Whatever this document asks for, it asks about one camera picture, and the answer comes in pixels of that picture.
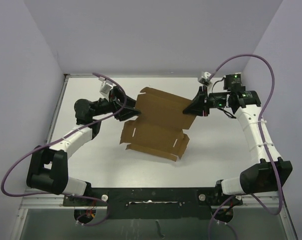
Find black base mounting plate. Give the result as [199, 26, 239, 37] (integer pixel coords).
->
[63, 186, 243, 220]

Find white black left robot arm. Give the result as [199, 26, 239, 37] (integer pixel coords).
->
[27, 86, 141, 206]

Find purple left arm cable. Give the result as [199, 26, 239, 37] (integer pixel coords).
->
[0, 72, 128, 227]

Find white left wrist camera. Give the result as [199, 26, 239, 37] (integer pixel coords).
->
[99, 76, 113, 98]

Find aluminium frame rail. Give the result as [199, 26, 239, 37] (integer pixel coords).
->
[19, 186, 284, 210]

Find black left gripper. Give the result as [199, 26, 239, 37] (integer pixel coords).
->
[92, 86, 141, 120]

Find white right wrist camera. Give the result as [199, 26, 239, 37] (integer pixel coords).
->
[198, 71, 211, 86]

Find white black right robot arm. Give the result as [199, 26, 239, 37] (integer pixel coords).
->
[183, 72, 292, 204]

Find brown cardboard box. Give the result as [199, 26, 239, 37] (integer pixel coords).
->
[120, 87, 196, 161]

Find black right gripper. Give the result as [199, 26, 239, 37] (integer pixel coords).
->
[183, 85, 230, 118]

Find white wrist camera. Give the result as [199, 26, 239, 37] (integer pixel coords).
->
[198, 71, 211, 86]
[99, 76, 113, 98]

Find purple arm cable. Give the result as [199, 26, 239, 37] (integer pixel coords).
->
[207, 53, 285, 240]
[0, 72, 128, 227]

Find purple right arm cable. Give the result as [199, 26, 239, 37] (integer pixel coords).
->
[207, 53, 285, 240]

